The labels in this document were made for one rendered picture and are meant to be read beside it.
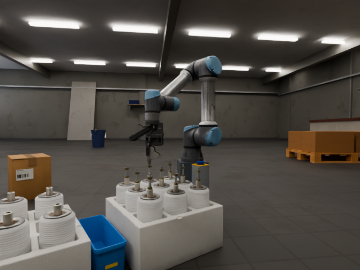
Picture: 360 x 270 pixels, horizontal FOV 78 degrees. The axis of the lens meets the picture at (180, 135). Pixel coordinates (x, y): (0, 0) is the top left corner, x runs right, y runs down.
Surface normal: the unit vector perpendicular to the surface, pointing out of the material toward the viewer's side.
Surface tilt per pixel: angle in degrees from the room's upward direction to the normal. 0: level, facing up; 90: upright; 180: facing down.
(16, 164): 89
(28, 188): 89
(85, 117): 76
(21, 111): 90
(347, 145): 90
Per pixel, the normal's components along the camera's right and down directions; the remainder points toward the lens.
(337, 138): -0.01, 0.03
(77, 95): 0.12, -0.22
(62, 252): 0.58, 0.02
